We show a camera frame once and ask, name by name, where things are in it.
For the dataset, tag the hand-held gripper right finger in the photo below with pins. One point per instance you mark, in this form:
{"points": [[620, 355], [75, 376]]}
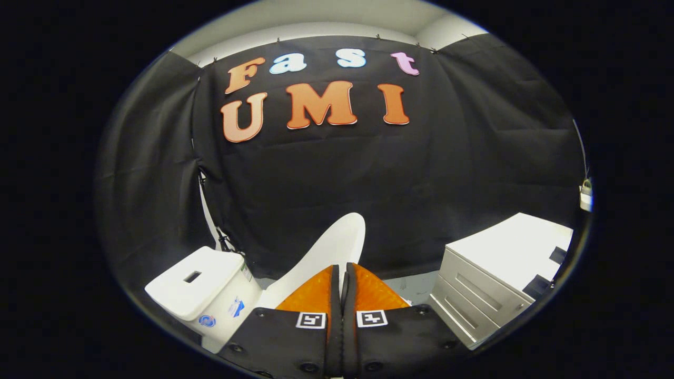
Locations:
{"points": [[400, 342]]}

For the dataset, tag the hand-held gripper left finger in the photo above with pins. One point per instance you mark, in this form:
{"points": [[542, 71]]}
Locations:
{"points": [[284, 342]]}

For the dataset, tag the white toilet lid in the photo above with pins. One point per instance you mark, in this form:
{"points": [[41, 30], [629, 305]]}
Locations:
{"points": [[331, 247]]}

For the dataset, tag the white toilet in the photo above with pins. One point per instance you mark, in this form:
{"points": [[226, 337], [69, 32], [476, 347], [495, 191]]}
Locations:
{"points": [[210, 279]]}

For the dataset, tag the white drawer cabinet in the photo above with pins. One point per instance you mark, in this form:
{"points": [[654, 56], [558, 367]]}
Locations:
{"points": [[505, 247]]}

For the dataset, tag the dark flat object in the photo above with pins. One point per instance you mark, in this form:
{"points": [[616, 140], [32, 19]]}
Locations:
{"points": [[557, 255], [537, 287]]}

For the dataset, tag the black backdrop cloth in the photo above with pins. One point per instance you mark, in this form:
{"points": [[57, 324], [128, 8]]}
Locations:
{"points": [[342, 173]]}

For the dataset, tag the yellow-green small object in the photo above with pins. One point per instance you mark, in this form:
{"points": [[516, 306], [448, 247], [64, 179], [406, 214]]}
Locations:
{"points": [[586, 187]]}

